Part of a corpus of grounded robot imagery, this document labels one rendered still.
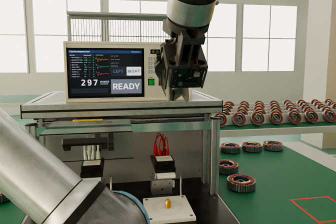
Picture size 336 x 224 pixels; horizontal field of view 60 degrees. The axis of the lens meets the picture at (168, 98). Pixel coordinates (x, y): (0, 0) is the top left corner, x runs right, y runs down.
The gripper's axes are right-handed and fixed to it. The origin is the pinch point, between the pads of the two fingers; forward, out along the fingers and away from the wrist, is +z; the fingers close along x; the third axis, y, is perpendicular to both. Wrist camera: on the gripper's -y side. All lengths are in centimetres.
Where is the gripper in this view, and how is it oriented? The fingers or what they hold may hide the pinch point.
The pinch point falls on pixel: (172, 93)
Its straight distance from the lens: 63.4
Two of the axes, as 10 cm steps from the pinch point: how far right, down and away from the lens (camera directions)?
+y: 1.3, 7.3, -6.7
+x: 9.9, -0.2, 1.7
